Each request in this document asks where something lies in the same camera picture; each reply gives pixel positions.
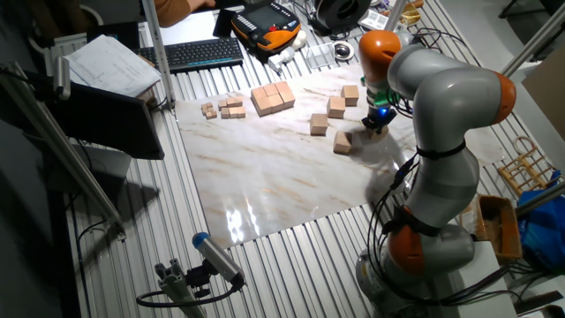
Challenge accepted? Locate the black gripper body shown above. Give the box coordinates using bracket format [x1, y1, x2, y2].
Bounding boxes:
[368, 105, 398, 129]

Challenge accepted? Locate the large wooden cube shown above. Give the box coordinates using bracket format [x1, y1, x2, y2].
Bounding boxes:
[367, 125, 390, 141]
[326, 95, 347, 119]
[309, 113, 329, 137]
[340, 84, 360, 108]
[332, 130, 353, 155]

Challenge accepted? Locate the white paper stack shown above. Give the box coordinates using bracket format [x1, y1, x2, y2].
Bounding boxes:
[63, 34, 162, 99]

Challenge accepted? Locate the bare person hand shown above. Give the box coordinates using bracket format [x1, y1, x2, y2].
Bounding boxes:
[187, 0, 217, 12]

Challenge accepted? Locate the round metal tin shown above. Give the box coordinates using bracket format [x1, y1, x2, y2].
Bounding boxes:
[332, 40, 356, 62]

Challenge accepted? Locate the clear plastic box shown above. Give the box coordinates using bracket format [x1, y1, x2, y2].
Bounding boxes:
[305, 42, 336, 70]

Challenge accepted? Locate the white control box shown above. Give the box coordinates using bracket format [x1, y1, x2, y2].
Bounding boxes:
[358, 8, 390, 31]

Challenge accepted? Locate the gold foil bag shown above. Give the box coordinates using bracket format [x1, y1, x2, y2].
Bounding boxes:
[399, 1, 424, 27]

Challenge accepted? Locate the white egg shaped object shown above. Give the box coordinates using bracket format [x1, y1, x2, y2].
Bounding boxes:
[290, 29, 308, 50]

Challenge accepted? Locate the white power adapter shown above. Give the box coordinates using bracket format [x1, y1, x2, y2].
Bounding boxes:
[267, 46, 297, 74]

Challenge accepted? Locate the white marble pattern mat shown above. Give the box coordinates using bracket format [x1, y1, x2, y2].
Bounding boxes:
[175, 61, 507, 251]

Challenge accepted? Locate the black round spool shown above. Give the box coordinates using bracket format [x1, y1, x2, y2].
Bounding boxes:
[313, 0, 373, 33]

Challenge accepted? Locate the black orange teach pendant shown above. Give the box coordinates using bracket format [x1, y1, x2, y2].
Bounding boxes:
[230, 1, 303, 57]

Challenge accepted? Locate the wooden rack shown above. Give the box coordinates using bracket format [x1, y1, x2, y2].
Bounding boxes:
[497, 135, 564, 198]

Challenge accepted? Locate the brown cardboard box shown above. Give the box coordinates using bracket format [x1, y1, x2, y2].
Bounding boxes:
[458, 193, 524, 265]

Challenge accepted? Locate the brown cardboard board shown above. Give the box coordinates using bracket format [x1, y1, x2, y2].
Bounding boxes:
[522, 43, 565, 156]

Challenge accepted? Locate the black smartphone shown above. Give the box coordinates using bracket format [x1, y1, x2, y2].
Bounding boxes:
[212, 8, 237, 39]

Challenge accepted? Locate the black computer keyboard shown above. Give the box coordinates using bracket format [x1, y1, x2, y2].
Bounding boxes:
[135, 37, 245, 74]

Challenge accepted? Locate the blue bag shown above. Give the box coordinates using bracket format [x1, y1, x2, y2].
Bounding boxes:
[516, 170, 565, 271]

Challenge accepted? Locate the black monitor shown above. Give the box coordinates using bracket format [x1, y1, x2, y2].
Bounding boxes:
[41, 80, 166, 161]

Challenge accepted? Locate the black box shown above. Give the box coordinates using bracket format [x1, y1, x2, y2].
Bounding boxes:
[86, 20, 141, 50]

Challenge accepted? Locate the green gripper mount plate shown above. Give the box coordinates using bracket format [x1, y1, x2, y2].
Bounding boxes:
[360, 75, 401, 110]

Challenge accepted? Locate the black cable bundle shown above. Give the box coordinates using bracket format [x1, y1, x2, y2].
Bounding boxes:
[365, 152, 524, 310]

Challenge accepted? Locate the black strap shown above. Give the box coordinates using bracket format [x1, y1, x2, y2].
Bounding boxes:
[415, 140, 468, 162]
[381, 205, 442, 238]

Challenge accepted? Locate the aluminium profile post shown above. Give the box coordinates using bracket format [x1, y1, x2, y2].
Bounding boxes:
[501, 3, 565, 79]
[0, 60, 128, 242]
[382, 0, 408, 33]
[139, 0, 177, 110]
[514, 179, 565, 218]

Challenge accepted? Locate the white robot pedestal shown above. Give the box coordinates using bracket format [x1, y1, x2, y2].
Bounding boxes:
[434, 240, 520, 318]

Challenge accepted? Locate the silver camera with blue end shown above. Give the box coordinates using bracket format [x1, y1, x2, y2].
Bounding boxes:
[192, 231, 246, 288]

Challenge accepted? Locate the black camera bracket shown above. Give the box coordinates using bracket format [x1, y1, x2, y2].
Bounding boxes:
[185, 259, 214, 299]

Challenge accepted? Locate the short aluminium profile mount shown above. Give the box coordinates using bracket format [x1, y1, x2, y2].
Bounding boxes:
[154, 258, 208, 318]

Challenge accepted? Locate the black camera cable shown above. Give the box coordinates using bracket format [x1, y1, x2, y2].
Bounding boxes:
[135, 282, 245, 309]

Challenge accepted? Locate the silver depth camera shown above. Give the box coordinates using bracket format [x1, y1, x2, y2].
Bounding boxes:
[52, 56, 72, 101]

